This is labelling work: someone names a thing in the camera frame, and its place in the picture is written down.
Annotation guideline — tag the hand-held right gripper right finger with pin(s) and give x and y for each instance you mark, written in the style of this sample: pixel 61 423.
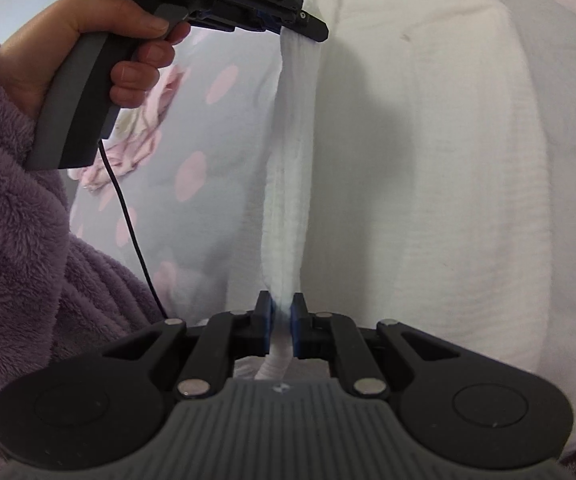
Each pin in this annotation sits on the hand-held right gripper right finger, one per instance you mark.
pixel 295 330

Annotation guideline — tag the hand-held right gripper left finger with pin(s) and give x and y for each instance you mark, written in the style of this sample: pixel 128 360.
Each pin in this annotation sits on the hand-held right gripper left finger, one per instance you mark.
pixel 266 325

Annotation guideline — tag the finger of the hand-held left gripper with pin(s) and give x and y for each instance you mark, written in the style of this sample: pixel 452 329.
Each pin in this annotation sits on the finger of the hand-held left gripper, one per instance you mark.
pixel 268 19
pixel 313 30

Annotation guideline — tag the white textured garment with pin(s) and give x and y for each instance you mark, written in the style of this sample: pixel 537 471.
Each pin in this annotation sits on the white textured garment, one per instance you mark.
pixel 418 160

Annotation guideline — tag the person's left forearm purple sleeve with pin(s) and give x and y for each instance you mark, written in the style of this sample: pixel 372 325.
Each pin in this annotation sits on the person's left forearm purple sleeve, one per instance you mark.
pixel 2 160

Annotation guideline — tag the person's left hand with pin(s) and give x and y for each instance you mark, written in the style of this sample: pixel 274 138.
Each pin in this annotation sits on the person's left hand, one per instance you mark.
pixel 32 50

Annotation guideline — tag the pink floral cloth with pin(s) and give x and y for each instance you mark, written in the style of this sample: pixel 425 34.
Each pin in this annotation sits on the pink floral cloth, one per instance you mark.
pixel 137 125

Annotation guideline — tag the bed with pink-dotted sheet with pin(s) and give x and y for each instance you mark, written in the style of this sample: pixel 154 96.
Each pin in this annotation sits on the bed with pink-dotted sheet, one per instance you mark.
pixel 217 200

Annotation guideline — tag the purple fleece robe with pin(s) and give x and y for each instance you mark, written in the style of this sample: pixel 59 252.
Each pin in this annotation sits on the purple fleece robe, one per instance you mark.
pixel 42 320

